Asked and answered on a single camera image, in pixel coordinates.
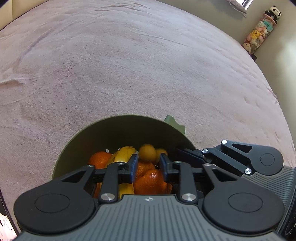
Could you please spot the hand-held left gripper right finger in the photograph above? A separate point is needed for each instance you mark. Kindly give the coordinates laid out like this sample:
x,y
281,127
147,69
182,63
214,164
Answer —
x,y
163,167

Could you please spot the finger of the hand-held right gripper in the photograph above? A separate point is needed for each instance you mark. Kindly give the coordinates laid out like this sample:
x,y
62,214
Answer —
x,y
226,157

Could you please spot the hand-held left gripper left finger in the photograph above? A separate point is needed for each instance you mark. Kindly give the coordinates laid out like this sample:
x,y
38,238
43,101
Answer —
x,y
133,167

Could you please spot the small brown longan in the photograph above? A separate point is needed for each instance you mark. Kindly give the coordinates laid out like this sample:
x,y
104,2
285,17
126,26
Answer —
x,y
162,152
147,152

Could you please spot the yellow banana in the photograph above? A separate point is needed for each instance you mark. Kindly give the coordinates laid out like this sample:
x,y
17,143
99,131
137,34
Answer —
x,y
123,154

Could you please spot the green plastic colander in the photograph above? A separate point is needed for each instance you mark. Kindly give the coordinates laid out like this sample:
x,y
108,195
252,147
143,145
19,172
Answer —
x,y
120,132

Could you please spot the small black box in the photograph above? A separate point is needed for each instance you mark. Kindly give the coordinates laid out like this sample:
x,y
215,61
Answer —
x,y
254,57

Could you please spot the hanging plush toy organizer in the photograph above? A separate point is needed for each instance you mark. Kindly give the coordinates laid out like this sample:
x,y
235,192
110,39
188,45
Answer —
x,y
261,32

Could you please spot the grey sill cushion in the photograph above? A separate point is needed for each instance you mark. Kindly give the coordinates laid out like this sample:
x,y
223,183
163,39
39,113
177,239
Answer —
x,y
237,7

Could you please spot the window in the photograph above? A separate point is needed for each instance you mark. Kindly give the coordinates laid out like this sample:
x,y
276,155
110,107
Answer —
x,y
247,2

